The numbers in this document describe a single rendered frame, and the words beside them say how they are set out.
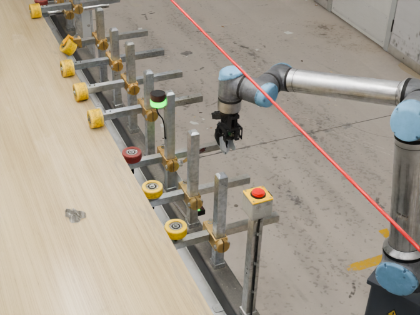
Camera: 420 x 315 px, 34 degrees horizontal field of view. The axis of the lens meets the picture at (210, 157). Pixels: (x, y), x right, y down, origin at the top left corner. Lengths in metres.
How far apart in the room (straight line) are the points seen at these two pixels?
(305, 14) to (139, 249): 4.49
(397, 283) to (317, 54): 3.52
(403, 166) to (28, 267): 1.26
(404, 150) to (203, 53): 3.60
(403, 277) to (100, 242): 1.05
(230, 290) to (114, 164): 0.70
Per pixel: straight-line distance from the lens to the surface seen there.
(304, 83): 2.48
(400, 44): 5.82
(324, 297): 3.50
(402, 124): 2.19
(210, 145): 2.93
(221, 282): 2.52
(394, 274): 2.49
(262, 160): 4.36
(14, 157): 2.85
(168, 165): 2.80
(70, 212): 2.52
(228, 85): 2.48
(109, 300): 2.19
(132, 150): 2.80
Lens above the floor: 2.48
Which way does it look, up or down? 35 degrees down
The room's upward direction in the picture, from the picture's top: 2 degrees clockwise
